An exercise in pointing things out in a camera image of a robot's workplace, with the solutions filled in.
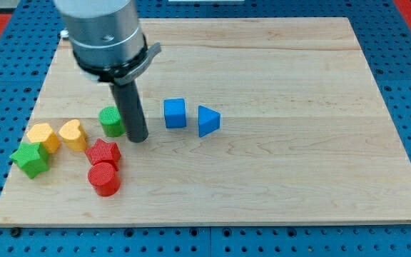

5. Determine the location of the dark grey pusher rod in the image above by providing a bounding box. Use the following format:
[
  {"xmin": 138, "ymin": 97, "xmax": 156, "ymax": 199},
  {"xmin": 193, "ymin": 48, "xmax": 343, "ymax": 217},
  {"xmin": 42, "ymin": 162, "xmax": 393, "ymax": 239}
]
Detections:
[{"xmin": 110, "ymin": 81, "xmax": 148, "ymax": 143}]

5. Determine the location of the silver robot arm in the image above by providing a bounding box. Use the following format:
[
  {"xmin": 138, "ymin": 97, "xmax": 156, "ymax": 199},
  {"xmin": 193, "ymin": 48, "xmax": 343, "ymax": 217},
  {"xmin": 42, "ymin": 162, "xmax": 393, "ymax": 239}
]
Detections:
[{"xmin": 54, "ymin": 0, "xmax": 161, "ymax": 143}]

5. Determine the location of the green cylinder block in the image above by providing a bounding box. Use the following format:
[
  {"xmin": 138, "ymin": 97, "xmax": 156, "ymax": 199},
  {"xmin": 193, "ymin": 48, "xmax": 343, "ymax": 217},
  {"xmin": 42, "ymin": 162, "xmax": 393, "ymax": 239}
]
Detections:
[{"xmin": 98, "ymin": 106, "xmax": 125, "ymax": 137}]

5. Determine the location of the blue cube block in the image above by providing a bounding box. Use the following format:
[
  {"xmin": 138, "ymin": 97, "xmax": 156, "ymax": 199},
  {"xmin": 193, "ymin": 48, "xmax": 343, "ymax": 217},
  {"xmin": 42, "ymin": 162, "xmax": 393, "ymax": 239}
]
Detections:
[{"xmin": 163, "ymin": 99, "xmax": 187, "ymax": 129}]

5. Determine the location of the red star block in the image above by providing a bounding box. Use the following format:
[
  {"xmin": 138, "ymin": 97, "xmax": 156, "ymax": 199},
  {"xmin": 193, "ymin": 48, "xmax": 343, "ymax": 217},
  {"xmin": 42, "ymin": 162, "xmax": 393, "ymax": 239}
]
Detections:
[{"xmin": 85, "ymin": 138, "xmax": 121, "ymax": 171}]

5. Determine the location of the yellow heart block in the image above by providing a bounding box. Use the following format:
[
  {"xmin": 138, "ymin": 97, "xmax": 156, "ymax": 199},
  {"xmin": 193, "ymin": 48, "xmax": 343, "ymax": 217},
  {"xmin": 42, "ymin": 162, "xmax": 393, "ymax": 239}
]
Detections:
[{"xmin": 59, "ymin": 119, "xmax": 87, "ymax": 152}]

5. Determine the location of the blue triangle block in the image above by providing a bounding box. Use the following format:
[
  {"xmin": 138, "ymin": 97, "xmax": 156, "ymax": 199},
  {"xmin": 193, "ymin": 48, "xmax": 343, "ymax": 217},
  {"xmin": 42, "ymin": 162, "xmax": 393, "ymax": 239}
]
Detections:
[{"xmin": 198, "ymin": 106, "xmax": 221, "ymax": 137}]

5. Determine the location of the red cylinder block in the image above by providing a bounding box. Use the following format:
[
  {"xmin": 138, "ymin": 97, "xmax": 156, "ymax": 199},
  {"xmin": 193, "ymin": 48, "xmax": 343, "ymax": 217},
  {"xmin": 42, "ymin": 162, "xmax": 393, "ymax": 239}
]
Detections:
[{"xmin": 88, "ymin": 162, "xmax": 121, "ymax": 196}]

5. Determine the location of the yellow hexagon block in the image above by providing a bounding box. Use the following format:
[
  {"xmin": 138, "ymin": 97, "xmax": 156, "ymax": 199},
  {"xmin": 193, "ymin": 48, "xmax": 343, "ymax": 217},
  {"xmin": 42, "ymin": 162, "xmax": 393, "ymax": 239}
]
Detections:
[{"xmin": 27, "ymin": 123, "xmax": 61, "ymax": 154}]

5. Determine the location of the green star block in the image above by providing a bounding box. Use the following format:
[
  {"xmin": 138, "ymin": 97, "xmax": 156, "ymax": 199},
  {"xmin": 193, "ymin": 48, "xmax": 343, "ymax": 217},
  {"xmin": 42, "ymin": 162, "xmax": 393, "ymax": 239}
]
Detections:
[{"xmin": 9, "ymin": 142, "xmax": 50, "ymax": 179}]

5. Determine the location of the wooden board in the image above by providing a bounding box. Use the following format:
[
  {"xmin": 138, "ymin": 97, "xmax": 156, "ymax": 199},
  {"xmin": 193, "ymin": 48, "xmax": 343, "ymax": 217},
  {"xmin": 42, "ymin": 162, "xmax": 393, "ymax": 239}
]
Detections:
[{"xmin": 0, "ymin": 17, "xmax": 411, "ymax": 228}]

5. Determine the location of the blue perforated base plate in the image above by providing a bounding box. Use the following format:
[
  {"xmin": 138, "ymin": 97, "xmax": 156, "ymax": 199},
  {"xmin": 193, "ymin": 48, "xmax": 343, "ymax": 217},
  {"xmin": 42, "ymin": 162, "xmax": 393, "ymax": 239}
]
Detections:
[{"xmin": 0, "ymin": 0, "xmax": 411, "ymax": 256}]

